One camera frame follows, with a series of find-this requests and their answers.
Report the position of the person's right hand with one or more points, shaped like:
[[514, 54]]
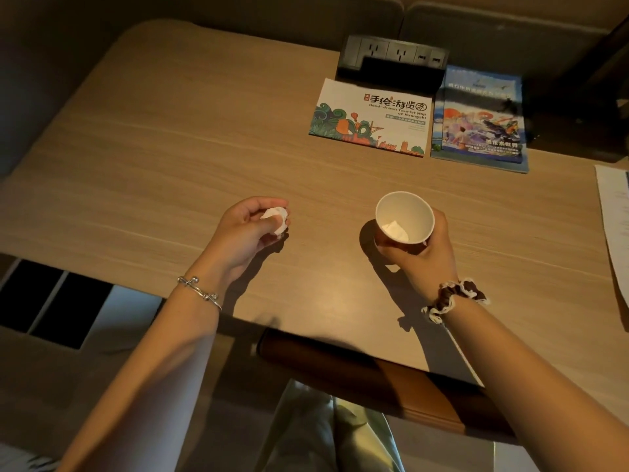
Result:
[[427, 267]]

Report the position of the person's left hand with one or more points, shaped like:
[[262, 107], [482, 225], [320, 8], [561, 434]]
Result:
[[236, 240]]

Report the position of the paper cup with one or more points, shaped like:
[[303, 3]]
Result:
[[395, 206]]

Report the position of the white two-compartment waste bin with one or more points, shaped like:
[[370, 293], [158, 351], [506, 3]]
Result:
[[128, 314]]

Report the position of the person's left forearm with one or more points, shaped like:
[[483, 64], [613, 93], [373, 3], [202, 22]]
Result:
[[147, 388]]

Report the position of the person's right forearm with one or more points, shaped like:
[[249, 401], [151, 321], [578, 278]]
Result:
[[530, 388]]

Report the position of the person's light trousers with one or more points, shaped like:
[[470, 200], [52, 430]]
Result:
[[319, 432]]

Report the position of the brown and white scrunchie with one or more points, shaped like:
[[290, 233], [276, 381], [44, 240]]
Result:
[[449, 294]]

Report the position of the wooden table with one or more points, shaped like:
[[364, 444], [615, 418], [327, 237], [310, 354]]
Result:
[[172, 167]]

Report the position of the brown office chair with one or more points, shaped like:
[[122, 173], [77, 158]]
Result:
[[354, 373]]

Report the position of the blue illustrated brochure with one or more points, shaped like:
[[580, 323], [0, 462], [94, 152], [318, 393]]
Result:
[[479, 122]]

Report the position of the white illustrated brochure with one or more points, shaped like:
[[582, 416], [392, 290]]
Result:
[[373, 117]]

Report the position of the white paper sheet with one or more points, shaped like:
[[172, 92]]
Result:
[[616, 216]]

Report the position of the black power outlet strip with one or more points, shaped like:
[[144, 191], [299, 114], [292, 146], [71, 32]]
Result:
[[393, 63]]

